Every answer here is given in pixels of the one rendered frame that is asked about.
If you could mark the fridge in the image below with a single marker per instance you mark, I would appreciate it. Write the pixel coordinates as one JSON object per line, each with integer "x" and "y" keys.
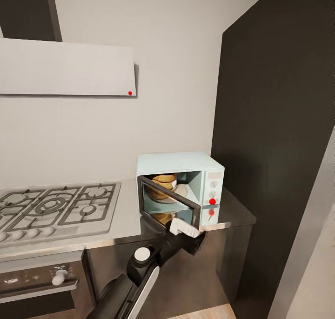
{"x": 274, "y": 133}

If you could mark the oven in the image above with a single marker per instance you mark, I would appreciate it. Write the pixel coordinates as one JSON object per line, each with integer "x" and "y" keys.
{"x": 55, "y": 286}

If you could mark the burner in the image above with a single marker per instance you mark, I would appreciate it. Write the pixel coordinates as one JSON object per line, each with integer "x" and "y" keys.
{"x": 46, "y": 213}

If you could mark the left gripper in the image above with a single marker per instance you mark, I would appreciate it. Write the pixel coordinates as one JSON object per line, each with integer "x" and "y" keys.
{"x": 182, "y": 240}

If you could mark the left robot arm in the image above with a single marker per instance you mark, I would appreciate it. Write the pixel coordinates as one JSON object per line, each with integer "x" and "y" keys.
{"x": 122, "y": 298}

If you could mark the microwave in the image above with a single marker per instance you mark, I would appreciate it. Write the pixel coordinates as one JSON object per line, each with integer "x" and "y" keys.
{"x": 199, "y": 183}

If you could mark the range hood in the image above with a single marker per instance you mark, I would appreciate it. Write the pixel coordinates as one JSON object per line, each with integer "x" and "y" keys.
{"x": 34, "y": 60}

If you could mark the popcorn bag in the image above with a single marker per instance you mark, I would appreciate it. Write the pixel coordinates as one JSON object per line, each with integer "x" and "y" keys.
{"x": 167, "y": 180}

